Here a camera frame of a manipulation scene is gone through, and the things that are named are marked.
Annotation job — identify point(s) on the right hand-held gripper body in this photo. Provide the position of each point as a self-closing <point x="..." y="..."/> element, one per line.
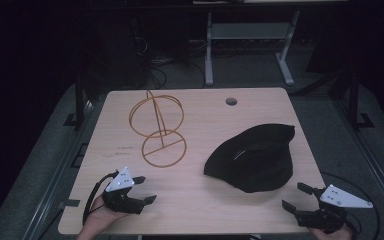
<point x="341" y="199"/>

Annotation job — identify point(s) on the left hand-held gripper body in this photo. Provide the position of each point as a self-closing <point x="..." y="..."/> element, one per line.
<point x="121" y="180"/>

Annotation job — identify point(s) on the black hat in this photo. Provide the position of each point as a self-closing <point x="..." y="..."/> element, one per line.
<point x="256" y="166"/>

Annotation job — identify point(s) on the person's right hand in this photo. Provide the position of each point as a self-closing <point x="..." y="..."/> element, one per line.
<point x="335" y="236"/>

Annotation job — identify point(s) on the person's left hand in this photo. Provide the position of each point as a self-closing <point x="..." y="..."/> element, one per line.
<point x="101" y="215"/>

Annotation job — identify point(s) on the black table edge bracket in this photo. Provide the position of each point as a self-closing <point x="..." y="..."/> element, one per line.
<point x="69" y="202"/>

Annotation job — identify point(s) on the black metal frame post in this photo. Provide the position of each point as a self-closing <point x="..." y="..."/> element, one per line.
<point x="354" y="100"/>
<point x="79" y="100"/>

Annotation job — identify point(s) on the grey metal desk frame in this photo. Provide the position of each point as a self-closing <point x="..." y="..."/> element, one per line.
<point x="246" y="31"/>

